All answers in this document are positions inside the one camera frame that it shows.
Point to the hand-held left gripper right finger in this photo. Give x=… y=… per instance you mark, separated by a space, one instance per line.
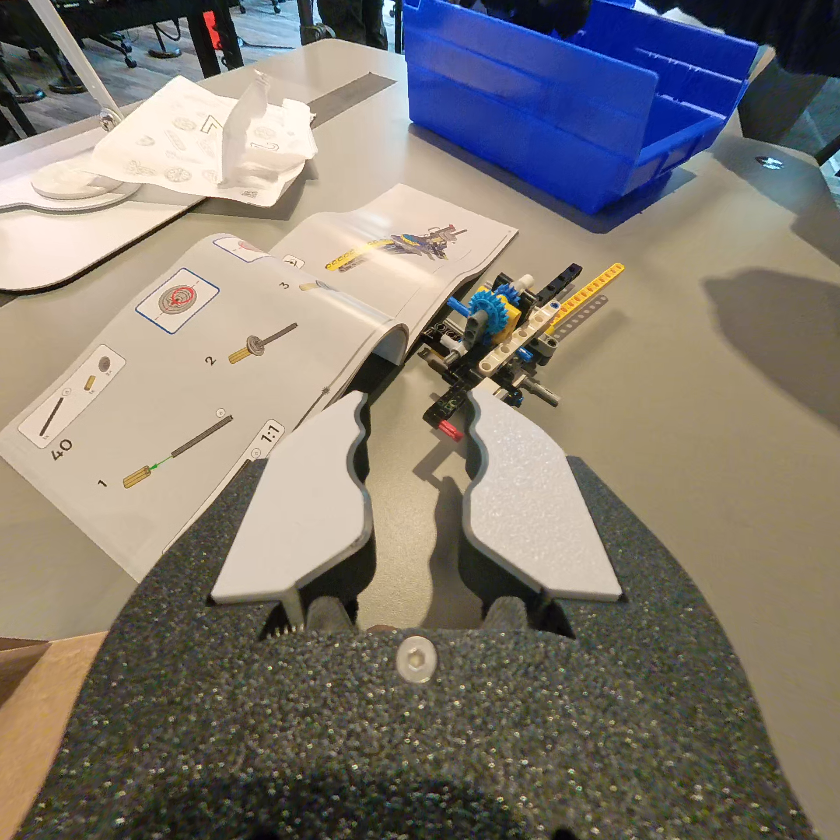
x=538 y=518

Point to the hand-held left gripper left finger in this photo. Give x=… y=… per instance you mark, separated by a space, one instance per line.
x=295 y=518

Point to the lego instruction booklet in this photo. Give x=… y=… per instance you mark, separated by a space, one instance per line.
x=197 y=367

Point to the partly built lego model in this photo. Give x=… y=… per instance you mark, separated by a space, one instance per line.
x=499 y=308

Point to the blue plastic bin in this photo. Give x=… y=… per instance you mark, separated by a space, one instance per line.
x=525 y=124
x=695 y=98

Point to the person's right forearm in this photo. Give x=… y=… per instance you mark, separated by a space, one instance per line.
x=787 y=33

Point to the brown cardboard box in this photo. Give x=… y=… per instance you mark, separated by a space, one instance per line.
x=33 y=722

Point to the white lamp base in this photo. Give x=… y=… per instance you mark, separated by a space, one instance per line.
x=79 y=243

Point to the crumpled white paper bag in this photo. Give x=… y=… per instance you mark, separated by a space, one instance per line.
x=197 y=144

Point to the black round table grommet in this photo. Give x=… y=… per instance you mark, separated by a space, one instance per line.
x=769 y=161

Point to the black table leg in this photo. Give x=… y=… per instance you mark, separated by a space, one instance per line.
x=220 y=39

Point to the orange traffic cone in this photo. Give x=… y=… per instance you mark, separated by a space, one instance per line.
x=211 y=29

